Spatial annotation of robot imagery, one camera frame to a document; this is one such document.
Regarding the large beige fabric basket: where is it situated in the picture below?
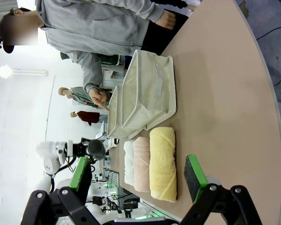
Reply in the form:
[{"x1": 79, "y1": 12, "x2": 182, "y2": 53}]
[{"x1": 119, "y1": 49, "x2": 177, "y2": 139}]

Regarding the person's right hand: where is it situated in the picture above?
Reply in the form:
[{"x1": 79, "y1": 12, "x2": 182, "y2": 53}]
[{"x1": 88, "y1": 87, "x2": 110, "y2": 112}]

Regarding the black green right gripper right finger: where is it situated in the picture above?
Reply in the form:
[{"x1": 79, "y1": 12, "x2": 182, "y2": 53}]
[{"x1": 181, "y1": 154, "x2": 263, "y2": 225}]

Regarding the person's grey hoodie torso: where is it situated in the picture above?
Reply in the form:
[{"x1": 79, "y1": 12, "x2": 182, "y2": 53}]
[{"x1": 35, "y1": 0, "x2": 153, "y2": 57}]

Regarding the background person green top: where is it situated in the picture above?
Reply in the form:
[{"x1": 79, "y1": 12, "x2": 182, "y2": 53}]
[{"x1": 58, "y1": 86, "x2": 113, "y2": 109}]

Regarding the person's head black cap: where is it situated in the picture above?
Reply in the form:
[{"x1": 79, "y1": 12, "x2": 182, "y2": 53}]
[{"x1": 0, "y1": 7, "x2": 39, "y2": 54}]

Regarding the round ceiling lamp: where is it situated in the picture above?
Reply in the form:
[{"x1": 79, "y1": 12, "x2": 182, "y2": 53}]
[{"x1": 0, "y1": 64, "x2": 14, "y2": 80}]

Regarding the background person red top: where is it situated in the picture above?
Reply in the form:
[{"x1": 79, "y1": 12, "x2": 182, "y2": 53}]
[{"x1": 69, "y1": 110, "x2": 108, "y2": 127}]

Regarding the black floor cable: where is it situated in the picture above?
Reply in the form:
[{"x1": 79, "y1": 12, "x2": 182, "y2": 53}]
[{"x1": 256, "y1": 24, "x2": 281, "y2": 87}]

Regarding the person's left hand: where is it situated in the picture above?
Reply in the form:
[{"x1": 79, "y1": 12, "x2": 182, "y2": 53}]
[{"x1": 155, "y1": 11, "x2": 177, "y2": 30}]

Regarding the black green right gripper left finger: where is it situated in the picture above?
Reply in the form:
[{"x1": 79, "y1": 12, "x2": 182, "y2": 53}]
[{"x1": 20, "y1": 156, "x2": 101, "y2": 225}]

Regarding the yellow towel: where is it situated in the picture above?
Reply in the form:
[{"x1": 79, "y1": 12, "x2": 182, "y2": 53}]
[{"x1": 149, "y1": 127, "x2": 178, "y2": 203}]

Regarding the person's left forearm grey sleeve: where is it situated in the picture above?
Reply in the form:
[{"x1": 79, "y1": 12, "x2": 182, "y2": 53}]
[{"x1": 128, "y1": 0, "x2": 165, "y2": 23}]

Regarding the white rolled towel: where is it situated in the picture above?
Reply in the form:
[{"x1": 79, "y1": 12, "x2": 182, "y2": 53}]
[{"x1": 123, "y1": 140, "x2": 135, "y2": 187}]

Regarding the person's right forearm grey sleeve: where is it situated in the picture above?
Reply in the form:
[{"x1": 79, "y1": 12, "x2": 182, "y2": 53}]
[{"x1": 67, "y1": 51, "x2": 104, "y2": 93}]

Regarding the pink rolled towel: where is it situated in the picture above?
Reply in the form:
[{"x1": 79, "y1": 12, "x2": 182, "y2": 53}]
[{"x1": 132, "y1": 136, "x2": 151, "y2": 193}]

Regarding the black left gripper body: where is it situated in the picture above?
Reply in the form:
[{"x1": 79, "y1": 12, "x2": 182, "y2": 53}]
[{"x1": 73, "y1": 137, "x2": 106, "y2": 161}]

